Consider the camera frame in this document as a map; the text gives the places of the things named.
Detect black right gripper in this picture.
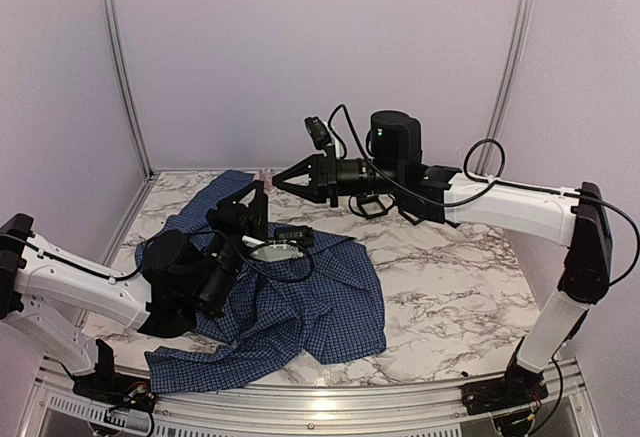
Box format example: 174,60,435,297
271,145,402,207

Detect blue plaid shirt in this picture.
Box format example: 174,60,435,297
133,169,389,394

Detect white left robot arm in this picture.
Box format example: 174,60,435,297
1,181,268,402

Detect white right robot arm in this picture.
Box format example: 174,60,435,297
272,110,612,405

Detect black open display box left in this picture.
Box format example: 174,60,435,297
348,193,396,220

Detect black wrist camera on right gripper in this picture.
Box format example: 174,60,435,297
304,116,347,159

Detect black wrist camera on gripper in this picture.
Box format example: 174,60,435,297
304,116,347,159
242,225,317,263

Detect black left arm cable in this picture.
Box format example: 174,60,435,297
0,226,317,288

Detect black wrist camera on left gripper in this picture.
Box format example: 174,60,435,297
242,225,317,263

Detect aluminium front frame rail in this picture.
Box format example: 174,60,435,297
18,359,603,436

